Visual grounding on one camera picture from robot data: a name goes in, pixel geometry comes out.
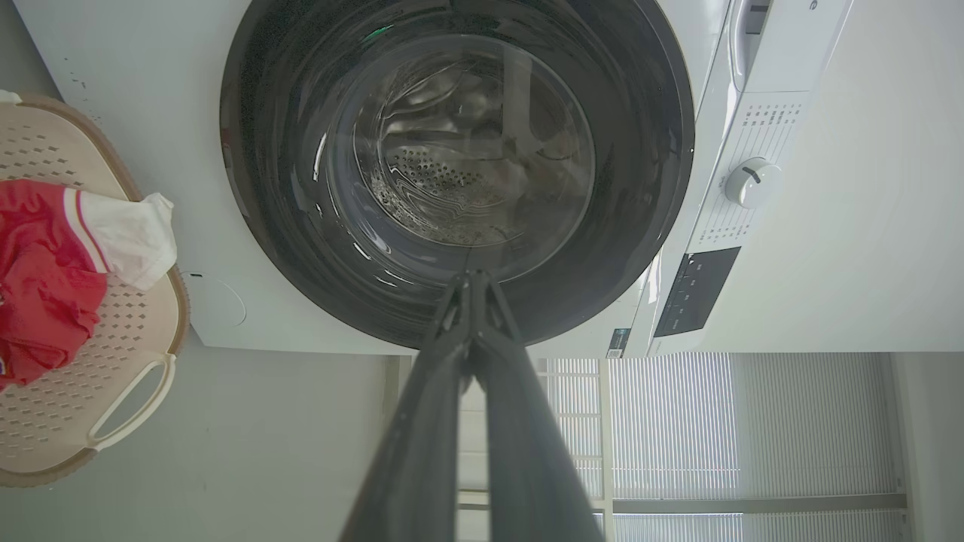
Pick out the white round program knob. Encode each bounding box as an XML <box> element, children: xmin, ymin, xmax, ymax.
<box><xmin>725</xmin><ymin>157</ymin><xmax>782</xmax><ymax>209</ymax></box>

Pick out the window with white blinds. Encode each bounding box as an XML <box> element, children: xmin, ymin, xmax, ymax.
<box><xmin>536</xmin><ymin>354</ymin><xmax>911</xmax><ymax>542</ymax></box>

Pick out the round white filter cover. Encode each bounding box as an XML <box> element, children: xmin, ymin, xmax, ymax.
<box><xmin>185</xmin><ymin>271</ymin><xmax>248</xmax><ymax>330</ymax></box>

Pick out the white front-load washing machine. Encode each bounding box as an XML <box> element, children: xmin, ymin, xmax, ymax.
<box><xmin>14</xmin><ymin>0</ymin><xmax>856</xmax><ymax>359</ymax></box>

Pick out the beige perforated laundry basket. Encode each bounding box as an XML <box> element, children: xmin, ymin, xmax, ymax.
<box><xmin>0</xmin><ymin>94</ymin><xmax>191</xmax><ymax>489</ymax></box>

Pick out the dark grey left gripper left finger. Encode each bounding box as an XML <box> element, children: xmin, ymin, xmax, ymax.
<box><xmin>339</xmin><ymin>273</ymin><xmax>474</xmax><ymax>542</ymax></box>

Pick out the black washer display panel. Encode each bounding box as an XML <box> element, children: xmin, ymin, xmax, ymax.
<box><xmin>653</xmin><ymin>246</ymin><xmax>743</xmax><ymax>338</ymax></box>

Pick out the red and white garment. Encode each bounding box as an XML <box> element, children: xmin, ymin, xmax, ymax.
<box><xmin>0</xmin><ymin>179</ymin><xmax>178</xmax><ymax>392</ymax></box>

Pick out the steel perforated washer drum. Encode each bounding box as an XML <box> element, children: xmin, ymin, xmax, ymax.
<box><xmin>352</xmin><ymin>45</ymin><xmax>596</xmax><ymax>247</ymax></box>

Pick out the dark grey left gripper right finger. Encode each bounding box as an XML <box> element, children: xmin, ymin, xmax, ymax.
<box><xmin>473</xmin><ymin>273</ymin><xmax>605</xmax><ymax>542</ymax></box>

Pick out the white detergent drawer front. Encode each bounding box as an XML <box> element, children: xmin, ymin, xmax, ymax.
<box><xmin>727</xmin><ymin>0</ymin><xmax>774</xmax><ymax>93</ymax></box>

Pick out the washer door glass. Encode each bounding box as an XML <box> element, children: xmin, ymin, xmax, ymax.
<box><xmin>220</xmin><ymin>0</ymin><xmax>695</xmax><ymax>351</ymax></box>

